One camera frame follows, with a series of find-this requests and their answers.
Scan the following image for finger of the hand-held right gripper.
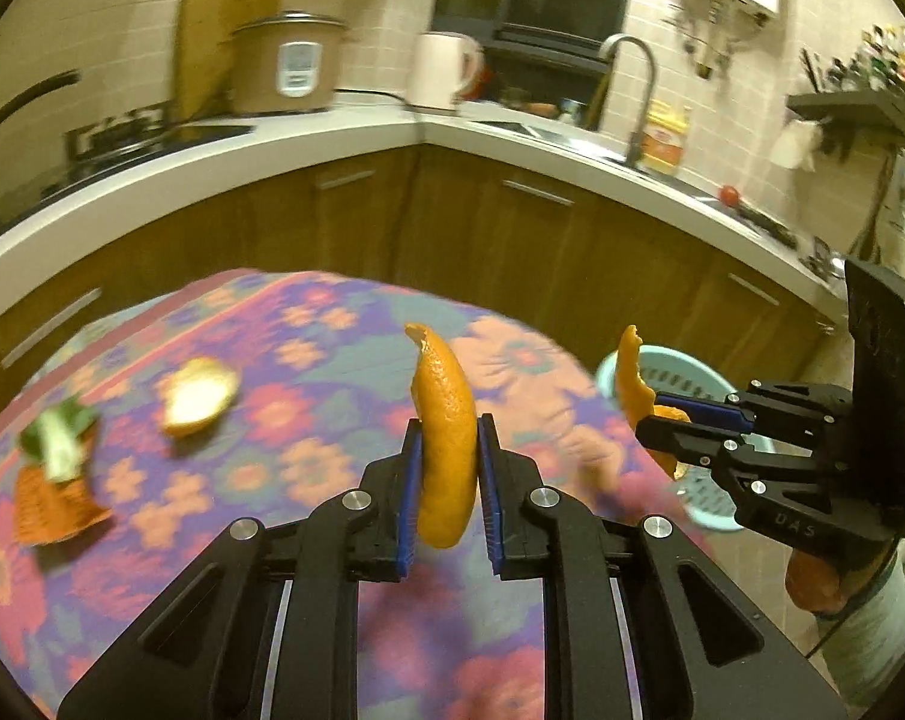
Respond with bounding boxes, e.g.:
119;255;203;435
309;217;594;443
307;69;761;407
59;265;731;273
658;382;855;458
636;418;851;552

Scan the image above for person's right forearm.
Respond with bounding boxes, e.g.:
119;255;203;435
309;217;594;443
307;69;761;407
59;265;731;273
820;562;905;710

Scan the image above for yellow detergent bottle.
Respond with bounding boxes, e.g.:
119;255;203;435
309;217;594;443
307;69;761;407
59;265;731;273
640;101;690;175

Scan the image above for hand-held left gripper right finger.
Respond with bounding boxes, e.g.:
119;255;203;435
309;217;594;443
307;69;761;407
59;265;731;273
477;412;847;720

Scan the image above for dark elongated object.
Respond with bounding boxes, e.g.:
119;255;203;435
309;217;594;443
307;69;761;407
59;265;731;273
738;202;799;245

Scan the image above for beige rice cooker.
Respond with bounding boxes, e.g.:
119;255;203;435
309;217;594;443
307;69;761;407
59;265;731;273
229;11;349;115

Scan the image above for black wok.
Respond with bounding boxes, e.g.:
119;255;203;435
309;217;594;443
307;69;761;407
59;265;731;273
0;69;82;166

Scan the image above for black power cord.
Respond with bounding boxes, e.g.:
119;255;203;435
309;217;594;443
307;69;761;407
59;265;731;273
332;86;424;117

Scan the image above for bok choy leaf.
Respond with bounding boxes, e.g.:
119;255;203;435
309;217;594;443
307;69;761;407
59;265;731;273
19;399;101;482

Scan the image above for white electric kettle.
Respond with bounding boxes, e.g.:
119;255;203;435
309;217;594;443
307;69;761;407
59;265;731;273
409;31;484;115

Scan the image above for white hanging bag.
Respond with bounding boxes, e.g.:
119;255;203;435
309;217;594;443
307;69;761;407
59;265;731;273
768;120;821;170

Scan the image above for person's right hand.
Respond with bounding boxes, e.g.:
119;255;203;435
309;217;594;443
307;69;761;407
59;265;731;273
786;547;850;616

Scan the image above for steel sink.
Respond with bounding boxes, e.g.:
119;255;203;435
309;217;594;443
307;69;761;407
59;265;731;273
490;118;634;158

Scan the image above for small orange peel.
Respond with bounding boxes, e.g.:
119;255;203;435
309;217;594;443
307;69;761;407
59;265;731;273
156;358;241;437

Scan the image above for gas stove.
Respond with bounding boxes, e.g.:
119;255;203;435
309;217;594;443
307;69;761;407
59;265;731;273
40;109;254;188

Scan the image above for floral blanket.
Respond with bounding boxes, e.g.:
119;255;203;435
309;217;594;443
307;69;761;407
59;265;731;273
0;266;716;720

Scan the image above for wooden base cabinets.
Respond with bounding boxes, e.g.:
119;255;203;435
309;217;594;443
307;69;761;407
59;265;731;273
0;142;851;406

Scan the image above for wooden cutting board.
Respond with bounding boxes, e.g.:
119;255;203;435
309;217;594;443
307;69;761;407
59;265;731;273
175;0;283;121

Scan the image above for red bag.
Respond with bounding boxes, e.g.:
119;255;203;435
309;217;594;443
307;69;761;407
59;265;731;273
463;52;493;102

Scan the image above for light blue plastic basket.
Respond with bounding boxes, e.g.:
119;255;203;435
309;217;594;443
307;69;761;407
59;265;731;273
595;345;757;533

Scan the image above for curled orange peel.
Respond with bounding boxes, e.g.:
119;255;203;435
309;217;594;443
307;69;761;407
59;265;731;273
616;325;694;481

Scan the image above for steel faucet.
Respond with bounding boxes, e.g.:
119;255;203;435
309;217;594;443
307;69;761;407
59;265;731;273
598;34;660;166

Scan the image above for water heater pipes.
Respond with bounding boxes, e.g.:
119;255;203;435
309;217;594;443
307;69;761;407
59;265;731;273
673;0;769;80

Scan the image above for row of seasoning bottles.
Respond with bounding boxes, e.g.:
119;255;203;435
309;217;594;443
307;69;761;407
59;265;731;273
835;22;905;91

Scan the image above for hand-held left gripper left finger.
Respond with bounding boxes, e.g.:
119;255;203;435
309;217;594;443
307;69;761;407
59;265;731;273
58;418;427;720

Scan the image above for black wall shelf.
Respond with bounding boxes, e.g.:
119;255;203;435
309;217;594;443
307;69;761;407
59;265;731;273
786;88;905;158

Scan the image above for large orange peel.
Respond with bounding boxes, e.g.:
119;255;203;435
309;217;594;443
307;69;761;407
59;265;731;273
403;322;478;548

